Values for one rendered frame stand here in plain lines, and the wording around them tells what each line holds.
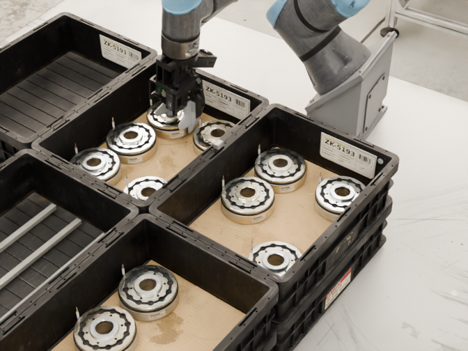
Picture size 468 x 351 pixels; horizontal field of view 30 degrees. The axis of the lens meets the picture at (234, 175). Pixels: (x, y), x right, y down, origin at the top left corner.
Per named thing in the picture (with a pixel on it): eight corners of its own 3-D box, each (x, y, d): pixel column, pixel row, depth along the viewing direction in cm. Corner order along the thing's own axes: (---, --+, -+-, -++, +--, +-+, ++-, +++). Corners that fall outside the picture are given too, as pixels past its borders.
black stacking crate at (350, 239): (272, 146, 186) (273, 103, 179) (395, 203, 173) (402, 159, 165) (150, 255, 163) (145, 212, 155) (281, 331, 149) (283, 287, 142)
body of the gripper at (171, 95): (147, 100, 178) (147, 53, 169) (175, 81, 183) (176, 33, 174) (176, 117, 175) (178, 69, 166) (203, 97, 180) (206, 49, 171)
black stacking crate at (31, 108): (70, 53, 213) (64, 12, 206) (163, 96, 200) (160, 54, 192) (-59, 135, 190) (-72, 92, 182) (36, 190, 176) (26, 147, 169)
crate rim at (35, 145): (161, 60, 194) (161, 51, 192) (272, 109, 180) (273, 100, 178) (28, 154, 170) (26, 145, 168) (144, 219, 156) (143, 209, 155)
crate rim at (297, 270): (273, 109, 180) (273, 100, 178) (402, 166, 166) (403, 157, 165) (145, 219, 156) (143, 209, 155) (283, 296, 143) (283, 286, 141)
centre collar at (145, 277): (145, 271, 153) (145, 269, 153) (168, 283, 151) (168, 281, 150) (127, 289, 150) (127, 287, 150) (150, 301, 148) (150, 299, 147)
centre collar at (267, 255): (273, 247, 157) (273, 245, 157) (294, 260, 155) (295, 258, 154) (255, 262, 154) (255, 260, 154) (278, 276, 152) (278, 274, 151)
